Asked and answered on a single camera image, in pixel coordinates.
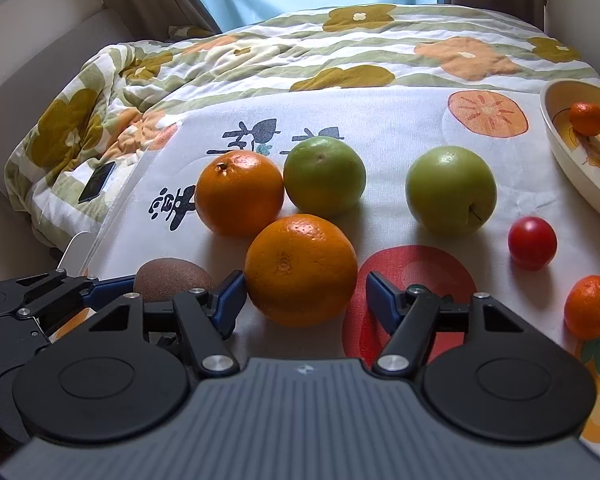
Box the black smartphone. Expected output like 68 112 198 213
78 161 117 204

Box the green apple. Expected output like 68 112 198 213
405 146 497 236

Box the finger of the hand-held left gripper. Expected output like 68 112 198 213
0 269 143 333

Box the red cherry tomato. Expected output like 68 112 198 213
508 216 558 271

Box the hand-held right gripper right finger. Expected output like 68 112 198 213
365 270 523 376

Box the small tangerine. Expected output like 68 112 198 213
564 275 600 339
567 102 600 137

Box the large orange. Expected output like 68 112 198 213
244 214 359 328
195 150 286 239

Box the white board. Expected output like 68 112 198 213
57 230 103 278

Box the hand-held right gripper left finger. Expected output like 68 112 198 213
87 270 247 380

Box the white printed cloth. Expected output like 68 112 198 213
45 85 600 461

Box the floral striped blanket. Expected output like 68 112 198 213
5 2 600 251

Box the green citrus fruit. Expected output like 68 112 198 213
283 136 367 218

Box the brown kiwi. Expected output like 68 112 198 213
133 257 216 303

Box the cream printed bowl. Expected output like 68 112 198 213
539 80 600 228

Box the beige padded bed panel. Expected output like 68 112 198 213
0 7 131 261

